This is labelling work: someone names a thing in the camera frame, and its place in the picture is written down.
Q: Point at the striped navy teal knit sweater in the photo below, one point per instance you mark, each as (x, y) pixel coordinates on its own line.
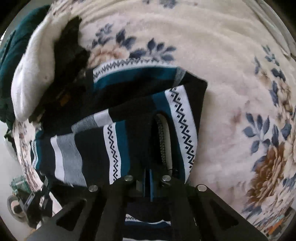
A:
(135, 114)

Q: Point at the cream floral fleece blanket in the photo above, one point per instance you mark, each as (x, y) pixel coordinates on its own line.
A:
(246, 139)

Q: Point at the black fuzzy garment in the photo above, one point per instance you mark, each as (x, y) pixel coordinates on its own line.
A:
(70, 60)

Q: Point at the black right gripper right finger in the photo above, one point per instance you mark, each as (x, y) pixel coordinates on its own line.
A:
(158, 185)

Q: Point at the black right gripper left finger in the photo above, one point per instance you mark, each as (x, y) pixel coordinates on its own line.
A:
(133, 184)

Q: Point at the dark teal garment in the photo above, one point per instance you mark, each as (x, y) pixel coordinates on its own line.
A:
(11, 54)

